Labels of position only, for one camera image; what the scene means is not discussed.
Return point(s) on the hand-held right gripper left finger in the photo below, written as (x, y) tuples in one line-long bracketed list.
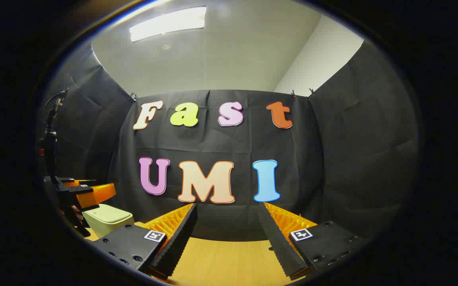
[(177, 242)]

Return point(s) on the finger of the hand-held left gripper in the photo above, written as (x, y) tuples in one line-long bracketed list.
[(101, 192)]

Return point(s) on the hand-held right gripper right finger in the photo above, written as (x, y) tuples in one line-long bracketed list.
[(278, 242)]

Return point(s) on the light green desktop garbage bin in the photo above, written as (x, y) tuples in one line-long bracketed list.
[(107, 222)]

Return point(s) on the wooden desktop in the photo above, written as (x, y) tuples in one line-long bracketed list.
[(229, 258)]

